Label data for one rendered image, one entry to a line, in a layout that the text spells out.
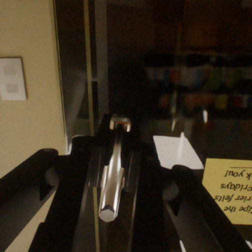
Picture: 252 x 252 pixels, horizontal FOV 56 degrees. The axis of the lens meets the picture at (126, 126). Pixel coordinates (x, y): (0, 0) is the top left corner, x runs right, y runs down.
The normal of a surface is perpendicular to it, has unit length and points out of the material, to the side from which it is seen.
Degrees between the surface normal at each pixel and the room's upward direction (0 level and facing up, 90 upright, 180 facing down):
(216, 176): 90
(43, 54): 90
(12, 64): 90
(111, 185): 90
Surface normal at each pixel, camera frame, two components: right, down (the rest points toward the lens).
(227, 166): -0.02, 0.33
